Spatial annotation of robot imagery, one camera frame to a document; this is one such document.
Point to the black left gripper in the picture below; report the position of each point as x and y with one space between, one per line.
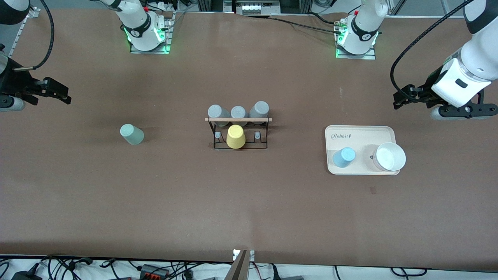
429 87

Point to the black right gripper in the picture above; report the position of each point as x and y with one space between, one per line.
11 83

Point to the light blue plastic cup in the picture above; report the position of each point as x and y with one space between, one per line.
343 157

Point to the pale green plastic cup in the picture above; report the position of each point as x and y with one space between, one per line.
132 134

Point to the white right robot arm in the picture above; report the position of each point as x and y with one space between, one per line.
136 19

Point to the white bowl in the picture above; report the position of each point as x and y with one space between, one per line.
389 156

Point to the beige rabbit print tray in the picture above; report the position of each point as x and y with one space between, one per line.
362 147

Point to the grey plastic cup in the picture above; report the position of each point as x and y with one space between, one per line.
218 113
238 112
259 111

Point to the white socket strip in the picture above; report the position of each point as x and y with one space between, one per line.
256 7

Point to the yellow plastic cup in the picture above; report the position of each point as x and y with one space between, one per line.
235 137

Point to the black power adapter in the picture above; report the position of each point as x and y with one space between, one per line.
27 276

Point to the black power strip red switches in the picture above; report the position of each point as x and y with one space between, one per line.
153 272

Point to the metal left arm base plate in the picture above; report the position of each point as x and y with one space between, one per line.
369 54

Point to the aluminium rail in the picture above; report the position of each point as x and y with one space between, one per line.
22 31

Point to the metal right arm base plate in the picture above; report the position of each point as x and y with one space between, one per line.
168 31

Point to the white label bracket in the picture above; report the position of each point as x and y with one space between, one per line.
235 254

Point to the grey metal camera post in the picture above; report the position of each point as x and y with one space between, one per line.
239 270

